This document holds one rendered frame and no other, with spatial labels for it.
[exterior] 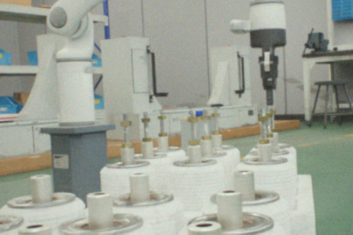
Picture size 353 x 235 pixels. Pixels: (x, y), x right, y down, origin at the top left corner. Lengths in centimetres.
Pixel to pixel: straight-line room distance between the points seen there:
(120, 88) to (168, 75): 408
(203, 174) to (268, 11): 39
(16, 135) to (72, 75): 168
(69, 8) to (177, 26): 638
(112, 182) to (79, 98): 59
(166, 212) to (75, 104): 92
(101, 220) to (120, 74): 337
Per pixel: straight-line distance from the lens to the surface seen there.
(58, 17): 147
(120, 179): 90
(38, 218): 61
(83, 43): 151
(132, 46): 379
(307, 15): 664
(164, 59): 794
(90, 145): 145
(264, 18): 109
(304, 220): 83
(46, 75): 344
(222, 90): 473
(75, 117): 146
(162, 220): 57
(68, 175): 146
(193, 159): 90
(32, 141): 317
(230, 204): 46
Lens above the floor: 36
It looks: 4 degrees down
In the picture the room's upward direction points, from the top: 3 degrees counter-clockwise
